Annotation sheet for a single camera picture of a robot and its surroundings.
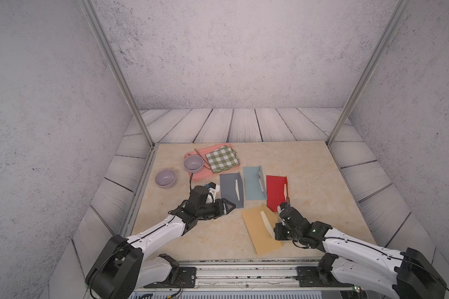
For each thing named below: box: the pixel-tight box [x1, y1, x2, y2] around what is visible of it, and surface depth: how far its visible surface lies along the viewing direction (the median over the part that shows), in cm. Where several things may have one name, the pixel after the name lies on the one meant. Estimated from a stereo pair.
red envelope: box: [266, 175, 288, 213], surface depth 103 cm
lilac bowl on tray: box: [183, 155, 205, 174], surface depth 107 cm
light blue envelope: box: [242, 165, 267, 201], surface depth 104 cm
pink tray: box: [184, 142, 241, 181], surface depth 109 cm
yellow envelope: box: [241, 203, 284, 255], surface depth 87 cm
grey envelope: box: [219, 171, 244, 209], surface depth 104 cm
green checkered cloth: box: [205, 145, 241, 174], surface depth 113 cm
